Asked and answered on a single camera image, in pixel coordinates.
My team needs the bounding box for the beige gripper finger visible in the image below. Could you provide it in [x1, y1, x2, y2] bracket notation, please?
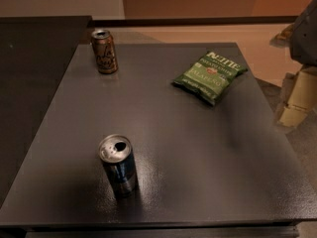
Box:
[276, 66, 317, 127]

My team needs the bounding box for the green jalapeno chip bag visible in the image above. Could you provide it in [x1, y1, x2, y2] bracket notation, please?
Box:
[173, 51, 248, 106]

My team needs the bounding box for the blue silver can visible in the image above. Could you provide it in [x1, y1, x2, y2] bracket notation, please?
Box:
[98, 134, 138, 197]

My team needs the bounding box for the orange soda can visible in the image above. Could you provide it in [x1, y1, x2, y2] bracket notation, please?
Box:
[91, 29, 118, 74]

